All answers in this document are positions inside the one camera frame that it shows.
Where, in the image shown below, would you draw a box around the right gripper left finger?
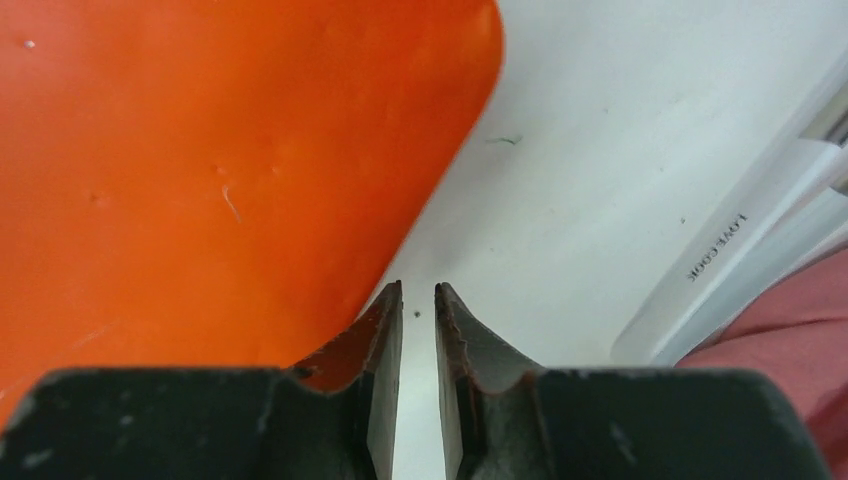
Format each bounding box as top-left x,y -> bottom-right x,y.
1,282 -> 403,479

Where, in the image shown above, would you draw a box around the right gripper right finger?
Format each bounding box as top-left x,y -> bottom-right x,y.
434,283 -> 831,479

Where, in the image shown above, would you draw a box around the orange box lid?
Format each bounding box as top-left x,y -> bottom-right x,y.
1,1 -> 504,418

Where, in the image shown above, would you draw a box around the metal tongs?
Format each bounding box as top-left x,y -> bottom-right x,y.
610,54 -> 847,365

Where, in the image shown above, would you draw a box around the pink cloth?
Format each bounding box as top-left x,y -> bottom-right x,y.
678,250 -> 847,479

